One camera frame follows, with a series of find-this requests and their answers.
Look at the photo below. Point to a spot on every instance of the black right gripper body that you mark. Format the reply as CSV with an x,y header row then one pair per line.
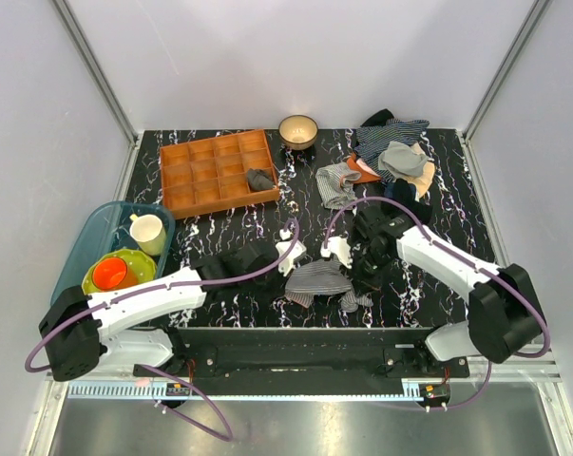
x,y
368,267

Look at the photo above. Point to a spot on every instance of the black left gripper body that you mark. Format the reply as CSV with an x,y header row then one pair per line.
x,y
266,287

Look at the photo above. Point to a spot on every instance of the grey white striped underwear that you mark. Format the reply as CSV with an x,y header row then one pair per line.
x,y
324,278

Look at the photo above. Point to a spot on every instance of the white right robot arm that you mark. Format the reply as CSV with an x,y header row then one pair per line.
x,y
504,313

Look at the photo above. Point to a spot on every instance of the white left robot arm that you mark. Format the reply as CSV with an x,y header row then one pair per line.
x,y
84,332

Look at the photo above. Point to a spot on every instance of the black cloth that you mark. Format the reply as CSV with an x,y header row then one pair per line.
x,y
423,212

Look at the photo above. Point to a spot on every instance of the dark navy cloth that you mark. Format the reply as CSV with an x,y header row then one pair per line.
x,y
401,190

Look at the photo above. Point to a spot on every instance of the orange cloth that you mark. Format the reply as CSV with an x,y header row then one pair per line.
x,y
366,174

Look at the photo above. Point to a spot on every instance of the striped grey cloth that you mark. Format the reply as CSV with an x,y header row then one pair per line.
x,y
335,185

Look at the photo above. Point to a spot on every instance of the beige cloth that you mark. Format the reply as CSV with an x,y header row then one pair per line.
x,y
422,183

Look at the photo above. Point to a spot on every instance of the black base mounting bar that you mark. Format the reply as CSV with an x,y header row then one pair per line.
x,y
306,362

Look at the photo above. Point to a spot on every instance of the rolled dark grey sock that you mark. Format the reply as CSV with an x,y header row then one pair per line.
x,y
259,180

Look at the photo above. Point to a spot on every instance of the dark blue striped cloth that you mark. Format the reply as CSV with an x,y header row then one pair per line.
x,y
372,140

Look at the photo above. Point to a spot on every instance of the green dotted plate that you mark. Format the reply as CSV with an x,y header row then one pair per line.
x,y
142,265

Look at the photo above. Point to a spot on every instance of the orange wooden compartment tray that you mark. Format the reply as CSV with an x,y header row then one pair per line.
x,y
210,175

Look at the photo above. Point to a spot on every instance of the cream yellow mug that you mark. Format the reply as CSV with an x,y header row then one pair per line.
x,y
149,233

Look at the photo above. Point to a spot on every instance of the beige ceramic bowl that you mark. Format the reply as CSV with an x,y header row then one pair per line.
x,y
298,132

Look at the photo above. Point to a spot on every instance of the orange cup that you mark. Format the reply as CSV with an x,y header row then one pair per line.
x,y
112,274

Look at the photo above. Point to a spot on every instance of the blue plastic bin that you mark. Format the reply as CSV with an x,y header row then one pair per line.
x,y
107,230

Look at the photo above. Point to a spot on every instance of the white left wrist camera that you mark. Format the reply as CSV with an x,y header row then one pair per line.
x,y
291,251

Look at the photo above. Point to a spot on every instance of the aluminium frame rail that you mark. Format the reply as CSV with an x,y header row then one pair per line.
x,y
472,369

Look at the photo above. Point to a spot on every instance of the white slotted cable duct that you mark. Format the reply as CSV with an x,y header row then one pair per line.
x,y
124,390

